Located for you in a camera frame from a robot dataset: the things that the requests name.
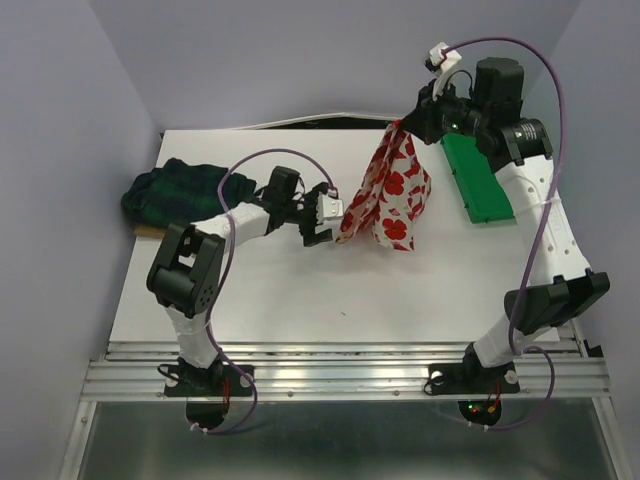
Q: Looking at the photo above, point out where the green plastic bin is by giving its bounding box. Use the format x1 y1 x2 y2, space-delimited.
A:
440 134 514 224

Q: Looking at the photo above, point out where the red poppy floral skirt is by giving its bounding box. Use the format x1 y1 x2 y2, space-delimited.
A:
336 121 432 252

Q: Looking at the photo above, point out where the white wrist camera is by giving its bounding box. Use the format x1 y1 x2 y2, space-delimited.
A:
425 42 462 100
317 187 344 223

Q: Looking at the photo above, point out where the dark green plaid skirt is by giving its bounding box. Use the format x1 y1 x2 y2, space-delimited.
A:
121 158 257 228

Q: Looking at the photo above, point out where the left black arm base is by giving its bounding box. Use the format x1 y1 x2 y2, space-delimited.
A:
156 358 258 435

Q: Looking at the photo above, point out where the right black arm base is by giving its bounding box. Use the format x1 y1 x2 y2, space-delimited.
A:
423 345 520 429

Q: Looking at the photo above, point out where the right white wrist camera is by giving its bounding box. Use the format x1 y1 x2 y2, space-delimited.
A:
425 42 462 100

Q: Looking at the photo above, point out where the aluminium mounting rail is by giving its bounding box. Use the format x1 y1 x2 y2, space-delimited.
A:
81 341 611 402

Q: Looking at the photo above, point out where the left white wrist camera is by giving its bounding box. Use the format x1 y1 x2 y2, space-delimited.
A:
317 187 344 223

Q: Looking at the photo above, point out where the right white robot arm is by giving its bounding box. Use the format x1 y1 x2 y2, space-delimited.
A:
401 56 610 390

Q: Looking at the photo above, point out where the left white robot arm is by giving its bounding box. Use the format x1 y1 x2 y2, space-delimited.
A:
146 166 343 394

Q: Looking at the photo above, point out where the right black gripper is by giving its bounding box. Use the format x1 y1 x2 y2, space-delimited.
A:
397 75 491 145

